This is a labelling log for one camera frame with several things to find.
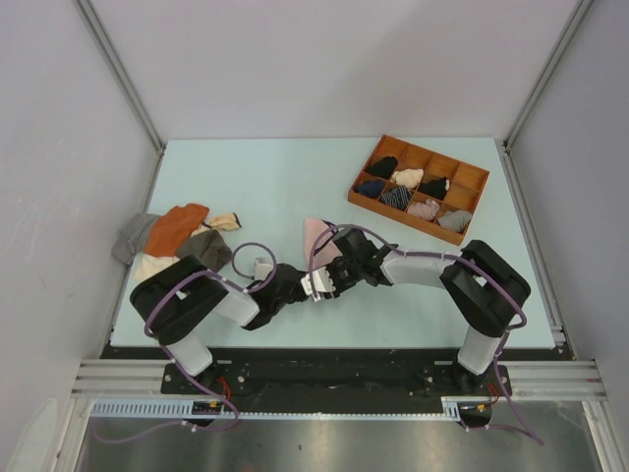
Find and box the pale pink rolled underwear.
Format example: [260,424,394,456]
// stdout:
[407,199,440,221]

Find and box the peach underwear dark trim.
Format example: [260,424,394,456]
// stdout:
[191,212,242,236]

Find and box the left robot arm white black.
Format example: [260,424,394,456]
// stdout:
[130,256,309,393]

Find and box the black white rolled underwear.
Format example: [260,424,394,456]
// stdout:
[418,177,450,201]

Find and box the grey striped underwear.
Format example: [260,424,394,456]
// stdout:
[111,212,160,266]

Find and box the wooden compartment tray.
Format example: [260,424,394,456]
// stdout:
[348,135,489,246]

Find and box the striped navy rolled underwear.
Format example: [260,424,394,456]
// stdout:
[379,186,413,211]

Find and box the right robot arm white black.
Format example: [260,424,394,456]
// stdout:
[309,225,531,394]

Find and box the white cable duct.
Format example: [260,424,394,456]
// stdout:
[90,397,489,421]

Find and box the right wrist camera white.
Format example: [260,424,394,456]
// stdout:
[300,266,336,302]

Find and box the pink underwear navy trim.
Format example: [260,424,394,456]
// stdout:
[304,217,342,269]

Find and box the grey rolled underwear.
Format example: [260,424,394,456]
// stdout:
[436,209,473,233]

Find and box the orange underwear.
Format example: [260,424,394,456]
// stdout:
[143,204,209,258]

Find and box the cream beige underwear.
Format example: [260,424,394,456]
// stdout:
[133,254,179,282]

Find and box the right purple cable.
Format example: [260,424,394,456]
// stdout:
[307,223,546,446]

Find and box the olive brown underwear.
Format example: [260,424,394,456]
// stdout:
[175,229,232,271]

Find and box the cream rolled underwear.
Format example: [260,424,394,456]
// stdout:
[390,168,425,189]

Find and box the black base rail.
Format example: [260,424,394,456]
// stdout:
[100,343,574,399]

